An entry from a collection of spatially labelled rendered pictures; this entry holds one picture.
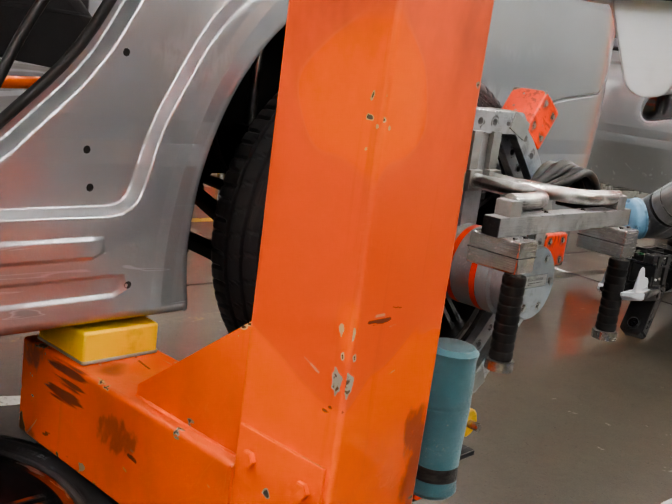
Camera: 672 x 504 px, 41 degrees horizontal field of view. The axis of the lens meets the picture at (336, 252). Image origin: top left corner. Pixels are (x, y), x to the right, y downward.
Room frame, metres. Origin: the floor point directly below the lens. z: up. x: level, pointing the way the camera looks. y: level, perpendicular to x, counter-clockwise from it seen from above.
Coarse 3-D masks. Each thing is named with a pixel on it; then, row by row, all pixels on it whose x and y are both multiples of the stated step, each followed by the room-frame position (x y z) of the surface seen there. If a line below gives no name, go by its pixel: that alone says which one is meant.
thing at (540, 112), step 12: (516, 96) 1.72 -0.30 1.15; (528, 96) 1.70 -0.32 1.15; (540, 96) 1.69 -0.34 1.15; (504, 108) 1.71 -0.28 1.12; (516, 108) 1.70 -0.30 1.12; (528, 108) 1.68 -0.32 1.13; (540, 108) 1.68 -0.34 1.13; (552, 108) 1.71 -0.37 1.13; (528, 120) 1.66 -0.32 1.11; (540, 120) 1.68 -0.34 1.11; (552, 120) 1.72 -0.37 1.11; (540, 132) 1.69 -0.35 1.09; (540, 144) 1.70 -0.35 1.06
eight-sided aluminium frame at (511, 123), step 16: (480, 112) 1.54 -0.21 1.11; (496, 112) 1.57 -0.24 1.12; (512, 112) 1.61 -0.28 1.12; (480, 128) 1.54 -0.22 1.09; (496, 128) 1.58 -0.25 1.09; (512, 128) 1.61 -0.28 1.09; (528, 128) 1.65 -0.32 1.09; (512, 144) 1.65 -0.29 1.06; (528, 144) 1.66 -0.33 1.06; (512, 160) 1.71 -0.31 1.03; (528, 160) 1.67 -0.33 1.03; (512, 176) 1.72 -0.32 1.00; (528, 176) 1.69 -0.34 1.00; (544, 208) 1.73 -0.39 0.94; (544, 240) 1.76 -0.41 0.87; (480, 320) 1.73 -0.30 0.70; (480, 336) 1.71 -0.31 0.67; (480, 352) 1.66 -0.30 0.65; (480, 368) 1.64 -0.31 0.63; (480, 384) 1.64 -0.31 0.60
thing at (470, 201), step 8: (488, 136) 1.57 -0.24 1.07; (480, 152) 1.56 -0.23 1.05; (480, 160) 1.56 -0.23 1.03; (480, 168) 1.57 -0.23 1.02; (464, 192) 1.54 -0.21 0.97; (472, 192) 1.56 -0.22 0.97; (480, 192) 1.58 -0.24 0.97; (464, 200) 1.54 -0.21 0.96; (472, 200) 1.56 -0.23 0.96; (464, 208) 1.55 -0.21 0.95; (472, 208) 1.56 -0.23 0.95; (464, 216) 1.55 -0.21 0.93; (472, 216) 1.57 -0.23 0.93
